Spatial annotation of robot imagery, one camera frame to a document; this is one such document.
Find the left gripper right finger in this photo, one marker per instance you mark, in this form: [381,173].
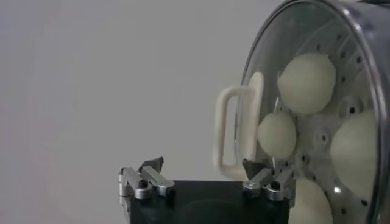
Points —
[262,179]

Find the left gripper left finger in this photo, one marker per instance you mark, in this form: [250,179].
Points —
[152,179]

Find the white steamed baozi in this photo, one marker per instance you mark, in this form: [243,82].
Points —
[306,83]
[312,205]
[355,152]
[276,134]

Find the stainless steel steamer basket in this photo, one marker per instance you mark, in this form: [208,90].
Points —
[377,45]

